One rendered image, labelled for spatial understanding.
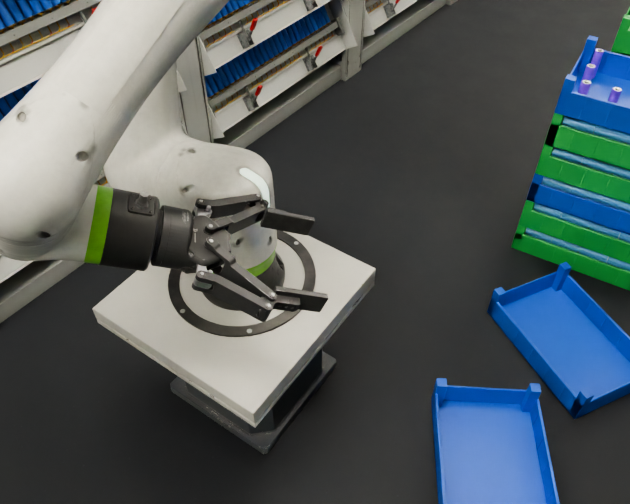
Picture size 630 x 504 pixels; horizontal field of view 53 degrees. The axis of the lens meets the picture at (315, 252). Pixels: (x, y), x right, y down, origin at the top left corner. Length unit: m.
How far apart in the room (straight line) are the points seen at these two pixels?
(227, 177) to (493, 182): 1.07
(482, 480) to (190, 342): 0.61
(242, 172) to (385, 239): 0.77
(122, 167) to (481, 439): 0.83
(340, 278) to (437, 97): 1.16
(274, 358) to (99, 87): 0.52
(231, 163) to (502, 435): 0.76
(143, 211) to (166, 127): 0.27
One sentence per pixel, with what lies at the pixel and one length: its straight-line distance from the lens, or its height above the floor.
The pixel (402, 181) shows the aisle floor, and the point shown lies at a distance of 1.80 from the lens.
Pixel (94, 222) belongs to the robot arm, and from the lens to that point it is 0.75.
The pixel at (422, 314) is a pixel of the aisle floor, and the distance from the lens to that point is 1.48.
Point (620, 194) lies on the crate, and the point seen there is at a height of 0.26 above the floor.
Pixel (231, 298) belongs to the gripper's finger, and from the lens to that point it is 0.76.
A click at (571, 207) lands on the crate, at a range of 1.55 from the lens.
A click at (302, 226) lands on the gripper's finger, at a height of 0.53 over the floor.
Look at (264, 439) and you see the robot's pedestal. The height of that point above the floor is 0.02.
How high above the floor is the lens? 1.16
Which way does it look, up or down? 47 degrees down
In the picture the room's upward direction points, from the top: straight up
